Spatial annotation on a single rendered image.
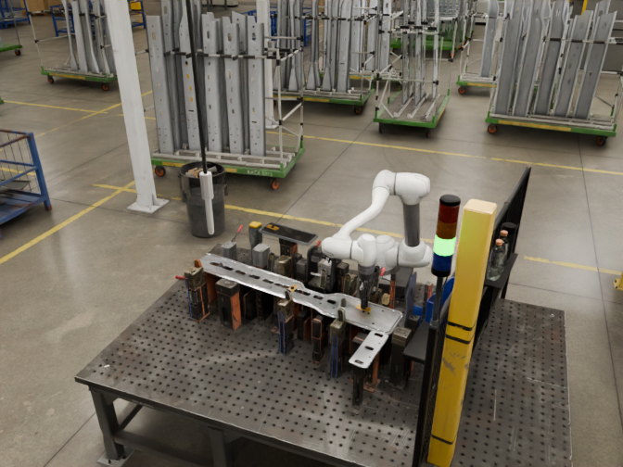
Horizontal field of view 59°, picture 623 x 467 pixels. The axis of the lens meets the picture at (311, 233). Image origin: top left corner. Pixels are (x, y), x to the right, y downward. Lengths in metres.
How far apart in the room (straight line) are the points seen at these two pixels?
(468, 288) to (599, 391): 2.52
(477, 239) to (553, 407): 1.41
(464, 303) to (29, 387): 3.30
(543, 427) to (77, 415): 2.92
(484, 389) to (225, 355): 1.45
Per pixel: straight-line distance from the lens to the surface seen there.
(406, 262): 3.64
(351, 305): 3.15
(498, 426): 3.03
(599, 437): 4.19
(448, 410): 2.53
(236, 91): 7.23
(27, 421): 4.31
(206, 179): 0.83
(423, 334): 2.94
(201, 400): 3.06
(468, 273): 2.11
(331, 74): 10.80
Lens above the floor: 2.83
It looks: 28 degrees down
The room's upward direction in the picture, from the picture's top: straight up
